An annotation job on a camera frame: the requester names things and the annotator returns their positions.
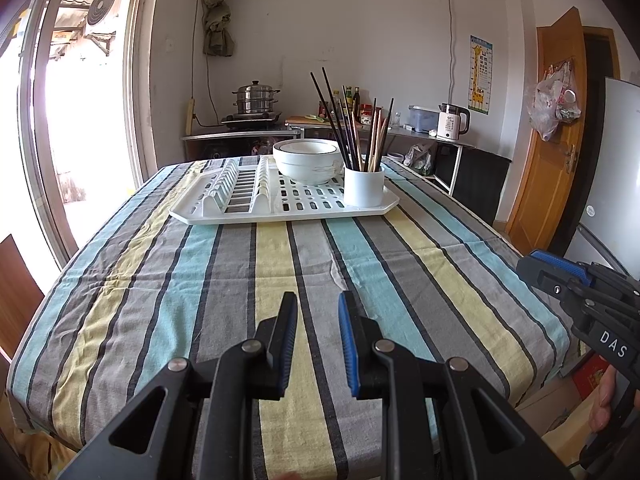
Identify red box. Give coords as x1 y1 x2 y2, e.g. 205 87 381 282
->
572 355 610 397

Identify bundled curtain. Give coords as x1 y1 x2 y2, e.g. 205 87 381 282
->
202 0 236 58

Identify black induction cooker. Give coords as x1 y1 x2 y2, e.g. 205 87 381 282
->
221 112 283 126

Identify plastic bag of packets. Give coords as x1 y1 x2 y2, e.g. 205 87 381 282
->
402 141 438 176

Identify steel steamer pot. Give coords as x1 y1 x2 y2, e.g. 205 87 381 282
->
231 80 281 116

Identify giraffe wall poster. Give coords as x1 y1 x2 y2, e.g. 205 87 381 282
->
467 35 493 116

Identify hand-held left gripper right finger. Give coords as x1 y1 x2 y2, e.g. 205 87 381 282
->
339 291 573 480

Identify sliding glass door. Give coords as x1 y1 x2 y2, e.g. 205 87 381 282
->
0 0 161 271

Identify black cabinet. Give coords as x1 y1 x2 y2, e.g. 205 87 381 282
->
452 147 513 226

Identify white cup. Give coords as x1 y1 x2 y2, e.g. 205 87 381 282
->
343 162 386 208

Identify steel cooker table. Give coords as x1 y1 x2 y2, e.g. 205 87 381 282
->
181 127 303 163

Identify wooden chair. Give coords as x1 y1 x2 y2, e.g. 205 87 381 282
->
0 234 46 356

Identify person's right hand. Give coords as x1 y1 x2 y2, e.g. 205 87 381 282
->
590 365 623 433

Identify white plastic dish rack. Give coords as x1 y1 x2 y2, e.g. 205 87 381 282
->
169 154 401 226

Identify hanging plastic bags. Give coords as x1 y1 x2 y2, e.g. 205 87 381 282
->
525 60 583 141

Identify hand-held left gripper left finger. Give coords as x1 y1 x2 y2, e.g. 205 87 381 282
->
57 292 298 480

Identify white electric kettle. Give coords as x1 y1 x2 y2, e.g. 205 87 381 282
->
436 102 472 141

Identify wooden door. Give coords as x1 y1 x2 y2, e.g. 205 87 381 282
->
505 7 588 256

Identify cardboard box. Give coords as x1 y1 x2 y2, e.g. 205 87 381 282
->
520 385 601 456

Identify clear container blue lid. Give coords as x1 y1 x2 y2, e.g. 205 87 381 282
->
407 105 441 133

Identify outdoor air conditioner unit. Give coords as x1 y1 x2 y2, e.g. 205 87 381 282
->
86 0 121 28

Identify white refrigerator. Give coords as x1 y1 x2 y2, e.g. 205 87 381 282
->
565 77 640 281

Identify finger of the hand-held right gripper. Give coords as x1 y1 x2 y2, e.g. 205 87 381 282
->
531 249 640 303
517 256 618 328

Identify striped tablecloth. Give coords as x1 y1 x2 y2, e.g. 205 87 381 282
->
9 156 573 480

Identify wooden chopstick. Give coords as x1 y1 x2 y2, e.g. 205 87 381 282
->
372 109 385 172
367 97 378 172
351 109 364 172

